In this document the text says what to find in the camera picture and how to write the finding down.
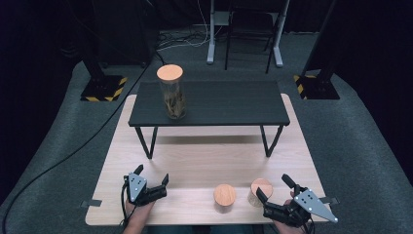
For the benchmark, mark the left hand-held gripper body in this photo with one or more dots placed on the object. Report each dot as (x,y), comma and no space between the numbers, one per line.
(136,187)

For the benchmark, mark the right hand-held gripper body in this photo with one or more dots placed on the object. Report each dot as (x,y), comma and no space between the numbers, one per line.
(311,204)

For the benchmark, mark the short jar with pale contents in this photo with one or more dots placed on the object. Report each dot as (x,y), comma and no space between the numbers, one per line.
(263,186)

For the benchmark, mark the short jar with red contents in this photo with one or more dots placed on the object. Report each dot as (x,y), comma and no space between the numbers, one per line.
(224,195)

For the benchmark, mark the black desktop shelf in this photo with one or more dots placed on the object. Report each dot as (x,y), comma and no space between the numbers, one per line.
(227,102)

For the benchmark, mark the tall glass jar wooden lid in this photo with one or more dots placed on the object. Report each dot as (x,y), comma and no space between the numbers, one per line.
(169,73)

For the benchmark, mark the person's left hand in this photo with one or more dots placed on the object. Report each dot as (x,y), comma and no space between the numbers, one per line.
(139,217)

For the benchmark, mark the person's right hand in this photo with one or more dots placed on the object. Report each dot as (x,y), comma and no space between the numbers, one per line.
(282,229)

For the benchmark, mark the grey tape tab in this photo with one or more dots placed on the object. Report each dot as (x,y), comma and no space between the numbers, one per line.
(91,203)
(331,200)

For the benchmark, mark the black stand with striped base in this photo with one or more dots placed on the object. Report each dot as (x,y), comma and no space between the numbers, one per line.
(104,88)
(319,87)

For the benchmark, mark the white desk leg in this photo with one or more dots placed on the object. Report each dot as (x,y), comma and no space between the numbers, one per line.
(211,39)
(278,48)

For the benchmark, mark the dark cabinet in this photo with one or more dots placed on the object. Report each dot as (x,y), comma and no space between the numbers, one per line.
(126,29)

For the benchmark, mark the black chair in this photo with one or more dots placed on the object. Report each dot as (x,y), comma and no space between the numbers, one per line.
(250,19)

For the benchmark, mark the white power box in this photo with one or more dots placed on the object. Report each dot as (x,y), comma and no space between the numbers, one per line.
(222,18)

